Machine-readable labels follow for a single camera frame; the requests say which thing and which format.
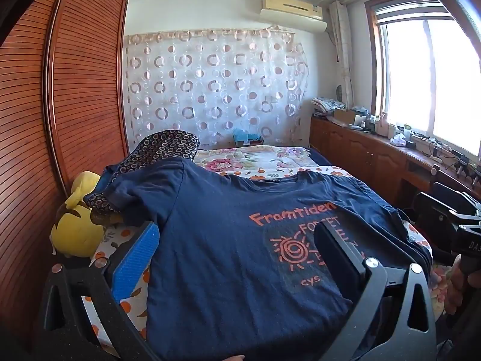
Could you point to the beige tied window curtain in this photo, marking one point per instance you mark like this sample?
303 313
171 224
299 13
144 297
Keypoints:
342 45

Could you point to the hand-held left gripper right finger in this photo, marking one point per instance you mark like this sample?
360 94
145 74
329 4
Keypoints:
334 255

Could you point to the wall air conditioner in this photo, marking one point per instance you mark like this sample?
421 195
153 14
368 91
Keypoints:
289 7

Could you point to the wooden framed window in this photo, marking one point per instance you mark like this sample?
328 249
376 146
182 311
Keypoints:
424 75

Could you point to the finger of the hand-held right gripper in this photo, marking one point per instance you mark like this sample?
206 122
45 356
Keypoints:
432 225
464 200

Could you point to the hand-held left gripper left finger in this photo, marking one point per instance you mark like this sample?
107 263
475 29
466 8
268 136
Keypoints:
137 259

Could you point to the yellow plush toy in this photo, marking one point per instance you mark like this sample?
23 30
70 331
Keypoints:
75 229

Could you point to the wooden slatted wardrobe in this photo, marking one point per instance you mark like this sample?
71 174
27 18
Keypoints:
86 82

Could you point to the stack of folded cloths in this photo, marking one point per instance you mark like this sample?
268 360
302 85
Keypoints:
327 104

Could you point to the person's right hand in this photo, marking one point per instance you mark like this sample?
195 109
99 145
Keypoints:
455 289

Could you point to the circle-patterned sheer curtain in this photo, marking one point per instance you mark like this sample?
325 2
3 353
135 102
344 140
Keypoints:
210 82

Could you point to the wooden window cabinet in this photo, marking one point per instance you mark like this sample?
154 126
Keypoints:
360 154

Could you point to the cardboard box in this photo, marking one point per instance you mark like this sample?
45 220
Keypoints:
347 116

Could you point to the pale plastic bottle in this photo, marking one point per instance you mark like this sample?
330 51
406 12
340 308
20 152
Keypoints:
382 126

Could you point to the navy printed t-shirt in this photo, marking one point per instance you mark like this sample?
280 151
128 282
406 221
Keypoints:
225 233

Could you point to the orange-fruit print bed sheet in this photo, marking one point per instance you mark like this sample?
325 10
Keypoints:
112 238

